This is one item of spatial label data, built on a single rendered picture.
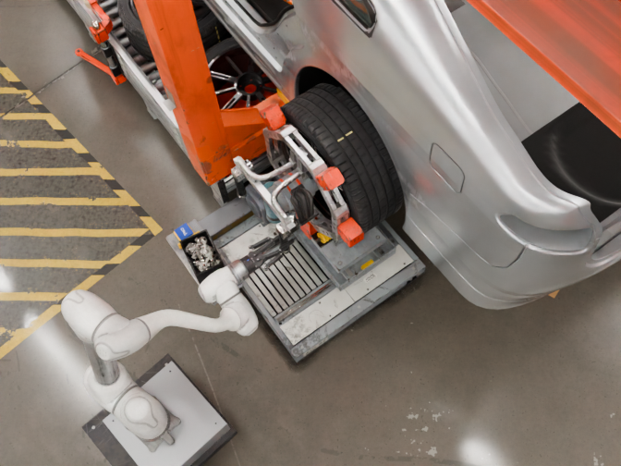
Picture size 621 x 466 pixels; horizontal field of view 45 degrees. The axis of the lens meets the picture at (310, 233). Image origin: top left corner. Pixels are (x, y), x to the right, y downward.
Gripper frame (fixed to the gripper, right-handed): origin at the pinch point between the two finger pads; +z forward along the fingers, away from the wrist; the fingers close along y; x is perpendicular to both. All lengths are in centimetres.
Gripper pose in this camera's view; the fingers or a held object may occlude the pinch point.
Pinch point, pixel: (284, 240)
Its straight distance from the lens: 316.5
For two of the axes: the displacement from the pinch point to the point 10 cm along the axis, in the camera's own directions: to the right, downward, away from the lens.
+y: 5.8, 7.1, -3.9
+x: -0.5, -4.5, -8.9
